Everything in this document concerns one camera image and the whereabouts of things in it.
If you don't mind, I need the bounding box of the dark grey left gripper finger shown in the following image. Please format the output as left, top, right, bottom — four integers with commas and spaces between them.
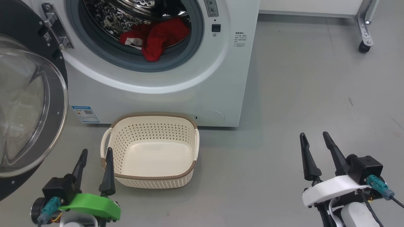
72, 149, 88, 186
99, 147, 116, 196

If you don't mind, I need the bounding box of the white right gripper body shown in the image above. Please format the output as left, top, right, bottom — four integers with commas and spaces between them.
302, 175, 373, 207

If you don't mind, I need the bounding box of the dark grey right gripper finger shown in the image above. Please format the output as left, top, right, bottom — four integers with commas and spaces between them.
300, 132, 322, 181
323, 131, 351, 176

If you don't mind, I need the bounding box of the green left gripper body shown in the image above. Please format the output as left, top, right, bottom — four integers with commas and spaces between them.
58, 193, 121, 221

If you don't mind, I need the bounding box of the dark round glass washer door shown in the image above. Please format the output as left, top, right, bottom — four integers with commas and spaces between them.
0, 0, 68, 202

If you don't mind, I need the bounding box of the cream perforated laundry basket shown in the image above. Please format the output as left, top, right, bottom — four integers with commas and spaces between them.
100, 112, 200, 189

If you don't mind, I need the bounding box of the white washing machine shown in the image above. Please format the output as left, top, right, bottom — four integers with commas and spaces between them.
22, 0, 261, 127

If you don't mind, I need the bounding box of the blue energy label sticker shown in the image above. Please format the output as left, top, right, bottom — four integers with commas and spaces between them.
71, 106, 100, 123

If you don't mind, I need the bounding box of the printed text label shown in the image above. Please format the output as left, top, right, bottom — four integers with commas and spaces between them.
234, 32, 247, 48

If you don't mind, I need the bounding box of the grey warning sticker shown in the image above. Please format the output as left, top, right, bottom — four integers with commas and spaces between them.
204, 0, 219, 17

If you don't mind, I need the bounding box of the teal left camera connector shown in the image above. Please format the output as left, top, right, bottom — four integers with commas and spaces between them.
37, 197, 62, 225

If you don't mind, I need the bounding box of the teal camera connector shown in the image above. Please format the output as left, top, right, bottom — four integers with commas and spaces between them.
366, 174, 395, 201
37, 197, 62, 225

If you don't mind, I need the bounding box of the teal right camera connector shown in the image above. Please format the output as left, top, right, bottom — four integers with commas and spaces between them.
366, 174, 395, 201

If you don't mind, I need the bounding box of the black right camera cable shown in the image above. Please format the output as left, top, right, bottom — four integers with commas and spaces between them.
390, 195, 404, 209

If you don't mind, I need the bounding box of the metal frame leg with caster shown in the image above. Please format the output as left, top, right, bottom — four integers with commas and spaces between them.
353, 0, 379, 53

